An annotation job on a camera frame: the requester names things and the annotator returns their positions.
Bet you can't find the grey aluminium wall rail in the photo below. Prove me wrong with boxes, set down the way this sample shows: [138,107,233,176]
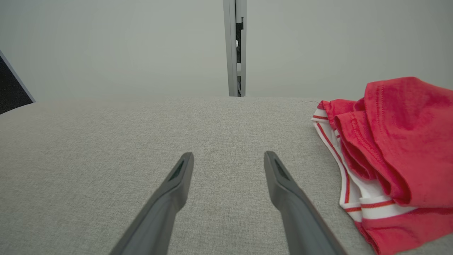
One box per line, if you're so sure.
[223,0,247,97]

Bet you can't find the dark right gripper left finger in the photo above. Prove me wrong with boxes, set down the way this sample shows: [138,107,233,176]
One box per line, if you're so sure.
[109,152,195,255]

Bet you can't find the red shorts with white trim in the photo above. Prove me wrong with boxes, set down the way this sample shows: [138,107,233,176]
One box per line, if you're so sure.
[311,76,453,255]

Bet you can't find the black panel with pale edge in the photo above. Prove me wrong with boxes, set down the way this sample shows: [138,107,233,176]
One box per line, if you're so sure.
[0,50,36,115]

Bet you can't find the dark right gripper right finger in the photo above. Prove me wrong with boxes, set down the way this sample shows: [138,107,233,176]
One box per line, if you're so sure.
[264,151,349,255]

